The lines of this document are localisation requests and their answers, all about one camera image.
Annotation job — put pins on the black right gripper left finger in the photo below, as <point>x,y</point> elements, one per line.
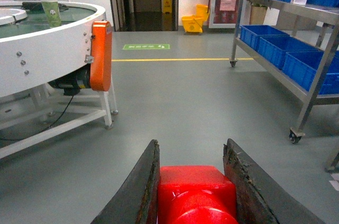
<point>136,199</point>

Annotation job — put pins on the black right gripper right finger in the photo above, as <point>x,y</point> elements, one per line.
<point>259,198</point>

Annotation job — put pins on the red toy block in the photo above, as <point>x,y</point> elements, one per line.
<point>195,194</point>

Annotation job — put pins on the steel shelf cart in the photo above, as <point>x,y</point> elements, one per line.
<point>327,42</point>

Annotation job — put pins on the black electric motor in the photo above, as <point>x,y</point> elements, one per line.
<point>72,83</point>

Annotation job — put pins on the blue bin near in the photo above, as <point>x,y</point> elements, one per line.
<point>301,67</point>

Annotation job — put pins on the blue bin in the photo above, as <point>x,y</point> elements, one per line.
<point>274,49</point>
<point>250,34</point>
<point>301,67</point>

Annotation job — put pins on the orange motor guard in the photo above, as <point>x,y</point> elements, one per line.
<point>101,51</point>

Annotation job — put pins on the blue bin middle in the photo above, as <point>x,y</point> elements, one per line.
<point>274,49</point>

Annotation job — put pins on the blue bin far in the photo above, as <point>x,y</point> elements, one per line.
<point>250,34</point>

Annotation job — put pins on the white round conveyor table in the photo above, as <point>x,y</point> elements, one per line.
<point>32,55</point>

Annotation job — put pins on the potted plant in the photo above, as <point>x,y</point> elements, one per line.
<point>257,14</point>

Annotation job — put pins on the yellow mop bucket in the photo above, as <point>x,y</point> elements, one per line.
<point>194,23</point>

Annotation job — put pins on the yellow wet floor sign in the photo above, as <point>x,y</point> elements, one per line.
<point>167,6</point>

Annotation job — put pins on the green paper cup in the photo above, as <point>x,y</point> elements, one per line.
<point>51,9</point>

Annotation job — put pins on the white round tray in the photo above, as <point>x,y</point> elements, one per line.
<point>12,15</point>

